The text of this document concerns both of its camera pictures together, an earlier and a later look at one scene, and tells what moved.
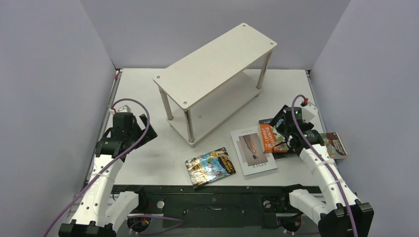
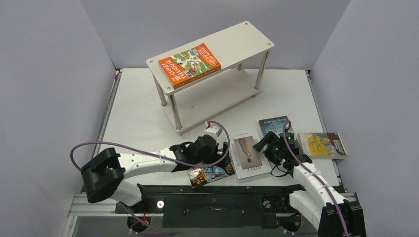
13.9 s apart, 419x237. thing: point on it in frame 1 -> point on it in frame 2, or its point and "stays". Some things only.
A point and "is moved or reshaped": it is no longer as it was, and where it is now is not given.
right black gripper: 281,119 -> 264,143
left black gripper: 136,126 -> 215,156
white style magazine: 248,145 is moved or reshaped
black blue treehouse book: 209,167 stays
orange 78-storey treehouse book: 272,141 is moved or reshaped
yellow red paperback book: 335,147 stays
